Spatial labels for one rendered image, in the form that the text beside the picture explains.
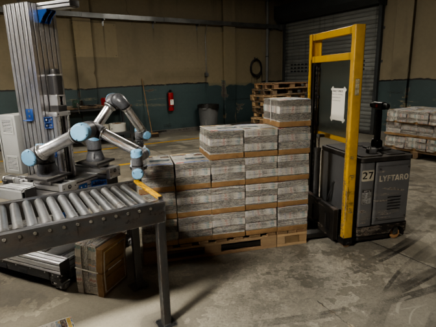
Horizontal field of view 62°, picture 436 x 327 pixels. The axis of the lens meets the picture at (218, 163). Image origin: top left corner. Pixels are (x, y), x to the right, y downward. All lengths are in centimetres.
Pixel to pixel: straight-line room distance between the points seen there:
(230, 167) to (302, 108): 77
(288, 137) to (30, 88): 204
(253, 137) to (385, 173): 122
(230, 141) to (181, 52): 745
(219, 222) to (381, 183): 145
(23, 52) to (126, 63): 666
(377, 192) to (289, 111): 107
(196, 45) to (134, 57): 179
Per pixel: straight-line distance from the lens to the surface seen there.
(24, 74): 315
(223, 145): 293
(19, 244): 200
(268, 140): 304
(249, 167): 304
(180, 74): 1020
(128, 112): 333
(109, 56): 956
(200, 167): 292
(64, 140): 260
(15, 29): 319
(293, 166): 318
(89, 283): 285
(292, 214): 332
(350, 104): 313
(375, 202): 352
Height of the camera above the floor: 149
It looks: 13 degrees down
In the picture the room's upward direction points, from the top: 1 degrees counter-clockwise
